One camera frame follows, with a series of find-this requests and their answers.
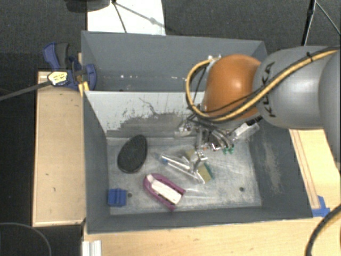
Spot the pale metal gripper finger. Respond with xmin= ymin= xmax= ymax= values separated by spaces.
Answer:
xmin=196 ymin=151 xmax=209 ymax=184
xmin=182 ymin=155 xmax=200 ymax=180

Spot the yellow and green sponge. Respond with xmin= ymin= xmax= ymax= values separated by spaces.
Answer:
xmin=185 ymin=149 xmax=215 ymax=182

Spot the clear plastic tube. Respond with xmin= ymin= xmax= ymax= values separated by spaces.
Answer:
xmin=153 ymin=152 xmax=206 ymax=185

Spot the purple and white stapler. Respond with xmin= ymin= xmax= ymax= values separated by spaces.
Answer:
xmin=142 ymin=173 xmax=186 ymax=212

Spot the black oval pad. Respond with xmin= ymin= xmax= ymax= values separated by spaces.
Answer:
xmin=117 ymin=134 xmax=148 ymax=174

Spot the blue ribbed block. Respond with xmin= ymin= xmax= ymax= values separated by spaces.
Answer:
xmin=107 ymin=188 xmax=127 ymax=207

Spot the grey metal bin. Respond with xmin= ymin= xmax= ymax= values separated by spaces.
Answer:
xmin=80 ymin=30 xmax=314 ymax=235

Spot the pale wood board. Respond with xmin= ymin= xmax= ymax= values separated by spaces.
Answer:
xmin=31 ymin=70 xmax=87 ymax=228

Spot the black cylinder on white bracket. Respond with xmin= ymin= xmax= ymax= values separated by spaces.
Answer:
xmin=233 ymin=117 xmax=264 ymax=142

